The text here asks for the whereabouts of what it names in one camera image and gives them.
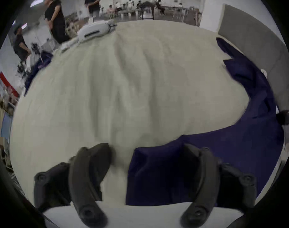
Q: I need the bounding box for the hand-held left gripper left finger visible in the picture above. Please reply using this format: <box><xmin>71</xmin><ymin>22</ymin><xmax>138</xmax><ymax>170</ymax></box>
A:
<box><xmin>34</xmin><ymin>143</ymin><xmax>112</xmax><ymax>228</ymax></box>

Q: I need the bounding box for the grey padded headboard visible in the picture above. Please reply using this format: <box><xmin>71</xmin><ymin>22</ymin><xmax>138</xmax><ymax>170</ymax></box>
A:
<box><xmin>218</xmin><ymin>4</ymin><xmax>289</xmax><ymax>111</ymax></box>

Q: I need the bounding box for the dark blue garment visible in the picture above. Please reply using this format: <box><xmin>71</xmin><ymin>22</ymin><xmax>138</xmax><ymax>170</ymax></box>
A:
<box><xmin>24</xmin><ymin>51</ymin><xmax>53</xmax><ymax>95</ymax></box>

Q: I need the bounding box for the dark blue shirt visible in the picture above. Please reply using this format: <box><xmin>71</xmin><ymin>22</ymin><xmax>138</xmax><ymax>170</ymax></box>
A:
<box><xmin>126</xmin><ymin>37</ymin><xmax>285</xmax><ymax>207</ymax></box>

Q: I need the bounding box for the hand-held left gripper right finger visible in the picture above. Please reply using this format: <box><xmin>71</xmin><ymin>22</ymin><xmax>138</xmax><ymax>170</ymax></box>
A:
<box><xmin>180</xmin><ymin>143</ymin><xmax>257</xmax><ymax>228</ymax></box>

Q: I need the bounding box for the group of people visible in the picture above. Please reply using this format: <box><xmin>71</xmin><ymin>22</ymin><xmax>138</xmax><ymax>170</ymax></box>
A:
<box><xmin>106</xmin><ymin>0</ymin><xmax>167</xmax><ymax>19</ymax></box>

